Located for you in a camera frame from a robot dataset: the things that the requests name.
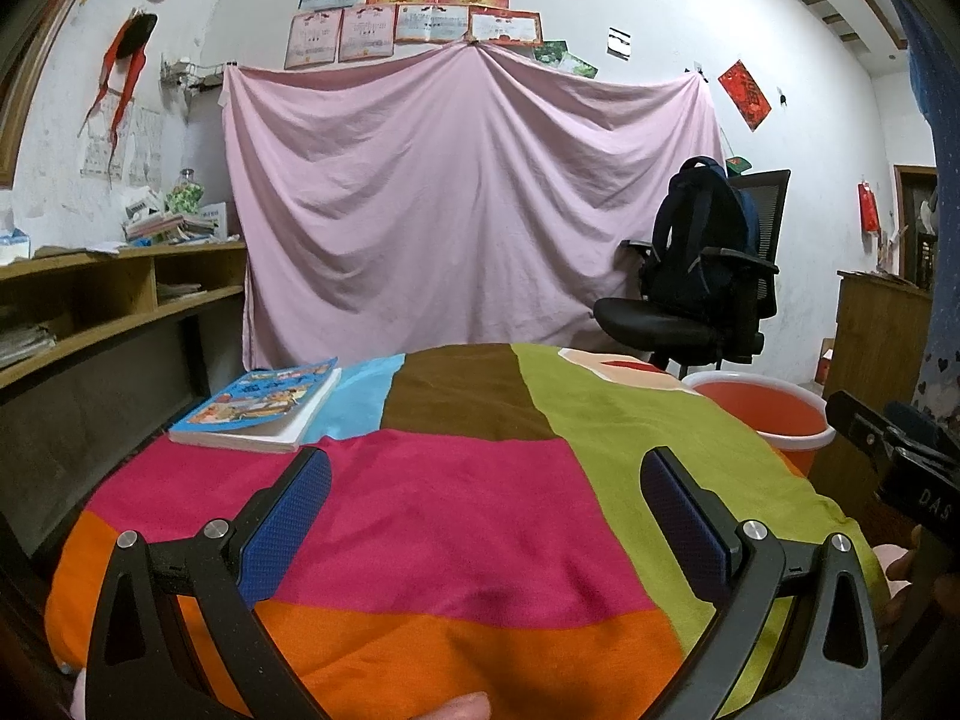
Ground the wooden shelf desk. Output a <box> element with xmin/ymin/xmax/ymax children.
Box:
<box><xmin>0</xmin><ymin>240</ymin><xmax>248</xmax><ymax>556</ymax></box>

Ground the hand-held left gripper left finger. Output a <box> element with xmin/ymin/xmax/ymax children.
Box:
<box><xmin>84</xmin><ymin>445</ymin><xmax>335</xmax><ymax>720</ymax></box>

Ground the stack of books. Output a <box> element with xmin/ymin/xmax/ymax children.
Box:
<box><xmin>124</xmin><ymin>211</ymin><xmax>218</xmax><ymax>245</ymax></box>

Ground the pink hanging sheet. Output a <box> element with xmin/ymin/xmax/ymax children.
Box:
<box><xmin>223</xmin><ymin>41</ymin><xmax>727</xmax><ymax>372</ymax></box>

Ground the multicoloured patchwork blanket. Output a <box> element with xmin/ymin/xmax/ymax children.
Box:
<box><xmin>45</xmin><ymin>343</ymin><xmax>890</xmax><ymax>720</ymax></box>

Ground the red diamond wall poster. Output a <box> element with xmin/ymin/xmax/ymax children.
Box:
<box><xmin>718</xmin><ymin>60</ymin><xmax>773</xmax><ymax>132</ymax></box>

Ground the red hanging scarf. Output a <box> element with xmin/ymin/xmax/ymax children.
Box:
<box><xmin>79</xmin><ymin>9</ymin><xmax>158</xmax><ymax>158</ymax></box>

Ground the glass candy jar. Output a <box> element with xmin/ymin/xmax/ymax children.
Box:
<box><xmin>166</xmin><ymin>169</ymin><xmax>205</xmax><ymax>215</ymax></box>

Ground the blue printed curtain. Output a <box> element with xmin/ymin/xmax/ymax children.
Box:
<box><xmin>881</xmin><ymin>0</ymin><xmax>960</xmax><ymax>428</ymax></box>

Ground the white wall calendar sheet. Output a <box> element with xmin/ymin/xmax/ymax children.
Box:
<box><xmin>81</xmin><ymin>101</ymin><xmax>162</xmax><ymax>185</ymax></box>

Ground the stack of old newspapers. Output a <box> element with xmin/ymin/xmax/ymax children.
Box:
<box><xmin>0</xmin><ymin>322</ymin><xmax>57</xmax><ymax>368</ymax></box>

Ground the wooden cabinet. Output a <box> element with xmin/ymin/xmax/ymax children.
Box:
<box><xmin>814</xmin><ymin>270</ymin><xmax>935</xmax><ymax>398</ymax></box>

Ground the dark blue backpack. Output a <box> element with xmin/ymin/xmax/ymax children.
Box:
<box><xmin>649</xmin><ymin>156</ymin><xmax>762</xmax><ymax>308</ymax></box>

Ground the metal wire wall rack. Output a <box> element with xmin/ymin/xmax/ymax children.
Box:
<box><xmin>160</xmin><ymin>56</ymin><xmax>230</xmax><ymax>91</ymax></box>

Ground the group of wall certificates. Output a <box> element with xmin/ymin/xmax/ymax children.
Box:
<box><xmin>283</xmin><ymin>0</ymin><xmax>584</xmax><ymax>70</ymax></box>

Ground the person's right hand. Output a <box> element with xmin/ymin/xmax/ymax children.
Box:
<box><xmin>877</xmin><ymin>529</ymin><xmax>942</xmax><ymax>627</ymax></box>

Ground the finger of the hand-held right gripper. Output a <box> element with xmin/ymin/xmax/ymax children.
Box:
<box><xmin>823</xmin><ymin>388</ymin><xmax>897</xmax><ymax>466</ymax></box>
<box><xmin>883</xmin><ymin>399</ymin><xmax>942</xmax><ymax>447</ymax></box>

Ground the black office chair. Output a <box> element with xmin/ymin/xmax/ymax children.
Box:
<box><xmin>592</xmin><ymin>169</ymin><xmax>792</xmax><ymax>376</ymax></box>

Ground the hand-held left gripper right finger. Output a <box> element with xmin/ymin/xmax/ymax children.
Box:
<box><xmin>639</xmin><ymin>446</ymin><xmax>884</xmax><ymax>720</ymax></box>

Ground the colourful picture book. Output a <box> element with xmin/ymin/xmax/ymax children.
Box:
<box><xmin>169</xmin><ymin>358</ymin><xmax>342</xmax><ymax>455</ymax></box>

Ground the red plastic bucket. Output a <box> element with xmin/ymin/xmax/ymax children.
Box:
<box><xmin>681</xmin><ymin>370</ymin><xmax>837</xmax><ymax>477</ymax></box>

